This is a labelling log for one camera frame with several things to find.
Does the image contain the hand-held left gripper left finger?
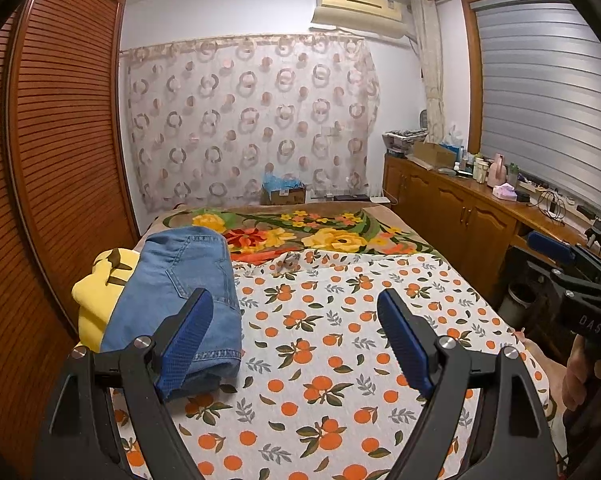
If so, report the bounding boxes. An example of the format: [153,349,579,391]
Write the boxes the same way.
[33,287,216,480]

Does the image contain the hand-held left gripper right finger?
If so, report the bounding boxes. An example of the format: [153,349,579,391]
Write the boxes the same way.
[377,287,556,480]

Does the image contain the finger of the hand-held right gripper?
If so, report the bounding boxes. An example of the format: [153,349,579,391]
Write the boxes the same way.
[527,261,601,299]
[527,231,601,286]

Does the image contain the blue denim pants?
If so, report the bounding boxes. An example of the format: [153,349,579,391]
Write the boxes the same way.
[100,226,244,396]

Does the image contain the person's right hand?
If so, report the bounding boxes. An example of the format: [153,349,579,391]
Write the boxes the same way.
[563,335,601,411]

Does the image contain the grey waste bin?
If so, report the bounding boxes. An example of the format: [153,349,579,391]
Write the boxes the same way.
[498,280,539,328]

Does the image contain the white power strip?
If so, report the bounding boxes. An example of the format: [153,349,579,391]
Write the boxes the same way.
[515,180,576,206]

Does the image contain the orange print bedsheet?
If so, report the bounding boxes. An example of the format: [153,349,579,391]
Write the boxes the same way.
[110,250,551,480]

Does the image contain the pink bottle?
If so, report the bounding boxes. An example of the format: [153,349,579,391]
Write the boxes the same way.
[488,152,506,186]

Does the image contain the wooden sideboard cabinet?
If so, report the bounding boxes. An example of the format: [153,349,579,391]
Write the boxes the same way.
[383,152,601,301]

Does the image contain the yellow plush toy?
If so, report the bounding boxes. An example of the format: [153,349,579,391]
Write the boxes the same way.
[72,247,141,353]

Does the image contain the floral blanket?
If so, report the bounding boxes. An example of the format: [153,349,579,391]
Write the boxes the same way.
[143,202,556,406]

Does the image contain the clear plastic bag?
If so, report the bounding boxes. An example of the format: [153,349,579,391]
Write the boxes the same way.
[443,125,464,153]

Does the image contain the grey window blind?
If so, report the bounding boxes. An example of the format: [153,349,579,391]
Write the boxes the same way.
[473,0,601,216]

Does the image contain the flat cardboard box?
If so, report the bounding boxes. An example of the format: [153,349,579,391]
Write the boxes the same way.
[408,141,459,170]

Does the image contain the cardboard box with blue bag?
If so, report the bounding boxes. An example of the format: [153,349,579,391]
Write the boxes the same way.
[260,172,307,205]

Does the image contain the cream window curtain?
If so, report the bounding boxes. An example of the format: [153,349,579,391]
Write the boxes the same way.
[411,0,446,143]

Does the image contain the circle print sheer curtain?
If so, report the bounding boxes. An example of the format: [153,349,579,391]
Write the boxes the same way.
[120,34,381,211]

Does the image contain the wooden louvred wardrobe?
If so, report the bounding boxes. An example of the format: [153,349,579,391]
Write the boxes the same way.
[0,0,141,453]

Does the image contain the beige air conditioner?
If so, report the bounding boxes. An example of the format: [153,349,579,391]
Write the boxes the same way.
[309,0,411,41]

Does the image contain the black cables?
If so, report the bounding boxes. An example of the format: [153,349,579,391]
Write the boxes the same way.
[535,190,569,221]

